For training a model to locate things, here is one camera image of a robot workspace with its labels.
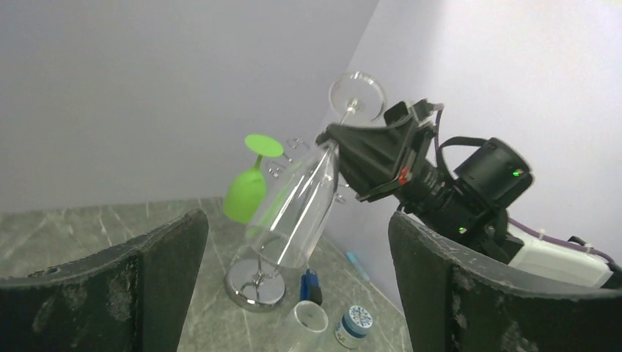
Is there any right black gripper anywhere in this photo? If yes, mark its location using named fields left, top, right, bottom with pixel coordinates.
left=316, top=99, right=444, bottom=202

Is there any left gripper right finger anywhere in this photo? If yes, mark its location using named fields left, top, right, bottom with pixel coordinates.
left=388, top=212, right=621, bottom=351

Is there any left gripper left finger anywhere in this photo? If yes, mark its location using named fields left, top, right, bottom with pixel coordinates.
left=1, top=209, right=209, bottom=351

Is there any clear wine glass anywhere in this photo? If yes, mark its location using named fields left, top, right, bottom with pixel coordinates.
left=245, top=71, right=387, bottom=270
left=274, top=301, right=329, bottom=352

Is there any green plastic wine glass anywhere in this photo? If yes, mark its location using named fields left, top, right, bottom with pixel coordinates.
left=222, top=133, right=284, bottom=224

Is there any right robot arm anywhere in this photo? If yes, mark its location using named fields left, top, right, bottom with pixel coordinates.
left=315, top=100, right=621, bottom=290

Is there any chrome wine glass rack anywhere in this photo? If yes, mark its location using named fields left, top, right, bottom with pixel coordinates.
left=224, top=138, right=348, bottom=313

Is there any light blue pen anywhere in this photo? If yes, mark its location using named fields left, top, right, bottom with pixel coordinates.
left=345, top=252, right=370, bottom=282

